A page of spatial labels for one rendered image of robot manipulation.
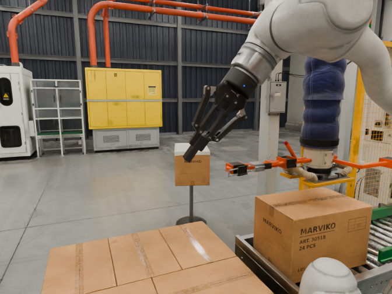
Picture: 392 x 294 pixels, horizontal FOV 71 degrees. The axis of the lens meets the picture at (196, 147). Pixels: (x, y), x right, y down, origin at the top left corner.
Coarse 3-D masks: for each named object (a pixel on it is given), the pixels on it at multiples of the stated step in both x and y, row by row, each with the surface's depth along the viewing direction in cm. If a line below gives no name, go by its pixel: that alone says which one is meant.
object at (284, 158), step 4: (276, 156) 165; (280, 156) 167; (284, 156) 168; (288, 156) 167; (280, 160) 162; (284, 160) 159; (288, 160) 158; (292, 160) 159; (296, 160) 160; (284, 164) 159; (288, 164) 159; (292, 164) 160; (284, 168) 160; (288, 168) 159
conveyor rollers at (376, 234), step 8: (376, 224) 236; (384, 224) 238; (376, 232) 220; (384, 232) 221; (376, 240) 209; (384, 240) 212; (368, 248) 197; (376, 248) 200; (368, 256) 188; (376, 256) 191; (368, 264) 178; (376, 264) 182; (384, 264) 178; (352, 272) 169; (360, 272) 173
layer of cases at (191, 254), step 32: (192, 224) 235; (64, 256) 187; (96, 256) 187; (128, 256) 187; (160, 256) 187; (192, 256) 187; (224, 256) 187; (64, 288) 156; (96, 288) 156; (128, 288) 156; (160, 288) 156; (192, 288) 156; (224, 288) 156; (256, 288) 156
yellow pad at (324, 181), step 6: (306, 180) 164; (318, 180) 162; (324, 180) 162; (330, 180) 163; (336, 180) 164; (342, 180) 165; (348, 180) 167; (354, 180) 169; (312, 186) 157; (318, 186) 157
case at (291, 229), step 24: (288, 192) 194; (312, 192) 194; (336, 192) 194; (264, 216) 178; (288, 216) 155; (312, 216) 155; (336, 216) 161; (360, 216) 169; (264, 240) 180; (288, 240) 156; (312, 240) 158; (336, 240) 165; (360, 240) 172; (288, 264) 158; (360, 264) 176
